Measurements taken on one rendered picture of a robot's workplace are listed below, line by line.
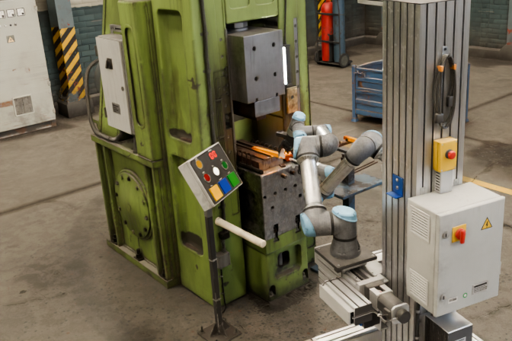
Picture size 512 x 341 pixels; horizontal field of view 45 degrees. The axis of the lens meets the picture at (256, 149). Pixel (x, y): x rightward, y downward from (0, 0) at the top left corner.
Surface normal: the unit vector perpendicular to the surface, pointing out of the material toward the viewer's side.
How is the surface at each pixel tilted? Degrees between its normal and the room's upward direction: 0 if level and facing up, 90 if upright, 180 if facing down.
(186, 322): 0
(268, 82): 90
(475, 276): 90
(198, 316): 0
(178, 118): 89
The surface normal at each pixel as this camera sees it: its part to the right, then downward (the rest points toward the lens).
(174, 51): -0.77, 0.24
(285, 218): 0.63, 0.22
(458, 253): 0.40, 0.28
